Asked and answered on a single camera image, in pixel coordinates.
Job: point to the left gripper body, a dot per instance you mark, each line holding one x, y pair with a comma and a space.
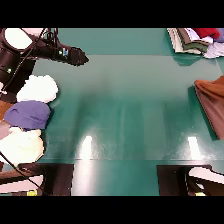
76, 56

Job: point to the brown shirt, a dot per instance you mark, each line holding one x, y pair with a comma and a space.
213, 103

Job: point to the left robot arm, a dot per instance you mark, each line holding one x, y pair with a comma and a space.
13, 63

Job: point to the white garment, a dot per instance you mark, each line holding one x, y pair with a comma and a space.
21, 146
38, 88

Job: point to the purple garment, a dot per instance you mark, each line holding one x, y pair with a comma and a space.
28, 115

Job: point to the cream garment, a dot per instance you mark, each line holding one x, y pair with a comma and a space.
173, 40

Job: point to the olive green garment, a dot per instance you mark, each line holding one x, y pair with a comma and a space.
193, 45

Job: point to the red garment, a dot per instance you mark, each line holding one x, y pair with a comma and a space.
207, 32

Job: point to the pale grey garment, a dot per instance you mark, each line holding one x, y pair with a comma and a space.
215, 49

